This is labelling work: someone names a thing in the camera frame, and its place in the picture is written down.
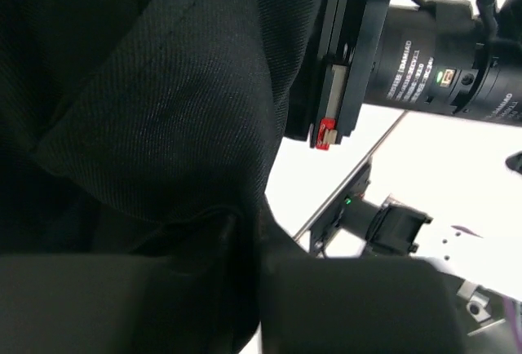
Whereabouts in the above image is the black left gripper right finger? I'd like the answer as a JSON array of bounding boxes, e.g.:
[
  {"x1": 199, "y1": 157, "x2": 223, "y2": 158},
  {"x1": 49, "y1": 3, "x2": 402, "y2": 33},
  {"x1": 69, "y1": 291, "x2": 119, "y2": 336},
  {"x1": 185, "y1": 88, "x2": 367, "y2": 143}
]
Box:
[{"x1": 261, "y1": 257, "x2": 466, "y2": 353}]

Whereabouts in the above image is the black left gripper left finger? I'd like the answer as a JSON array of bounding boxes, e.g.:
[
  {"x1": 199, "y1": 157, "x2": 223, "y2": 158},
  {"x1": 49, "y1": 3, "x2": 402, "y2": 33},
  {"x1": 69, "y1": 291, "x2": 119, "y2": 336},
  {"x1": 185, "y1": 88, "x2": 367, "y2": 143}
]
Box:
[{"x1": 1, "y1": 255, "x2": 179, "y2": 353}]

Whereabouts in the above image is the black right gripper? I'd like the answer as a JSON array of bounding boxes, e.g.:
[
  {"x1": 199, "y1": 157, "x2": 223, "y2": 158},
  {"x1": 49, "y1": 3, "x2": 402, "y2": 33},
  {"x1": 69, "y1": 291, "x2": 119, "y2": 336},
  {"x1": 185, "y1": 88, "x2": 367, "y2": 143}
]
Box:
[{"x1": 285, "y1": 0, "x2": 521, "y2": 150}]

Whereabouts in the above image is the black skirt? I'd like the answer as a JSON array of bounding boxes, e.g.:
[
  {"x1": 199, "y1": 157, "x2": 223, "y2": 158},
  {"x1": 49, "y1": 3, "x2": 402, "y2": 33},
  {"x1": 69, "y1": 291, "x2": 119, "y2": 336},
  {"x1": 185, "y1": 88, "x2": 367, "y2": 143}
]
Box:
[{"x1": 1, "y1": 0, "x2": 322, "y2": 353}]

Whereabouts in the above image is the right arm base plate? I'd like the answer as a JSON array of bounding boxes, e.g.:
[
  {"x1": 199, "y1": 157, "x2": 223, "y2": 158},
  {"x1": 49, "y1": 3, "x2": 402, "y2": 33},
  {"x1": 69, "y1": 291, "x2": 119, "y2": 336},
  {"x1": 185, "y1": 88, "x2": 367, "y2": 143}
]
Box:
[{"x1": 308, "y1": 160, "x2": 372, "y2": 257}]

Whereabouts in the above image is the aluminium table edge rail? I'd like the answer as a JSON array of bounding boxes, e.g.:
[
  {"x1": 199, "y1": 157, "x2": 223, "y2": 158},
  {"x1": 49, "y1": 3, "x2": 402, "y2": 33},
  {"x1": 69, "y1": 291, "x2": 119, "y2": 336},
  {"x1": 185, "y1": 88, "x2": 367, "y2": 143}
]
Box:
[{"x1": 293, "y1": 110, "x2": 408, "y2": 242}]

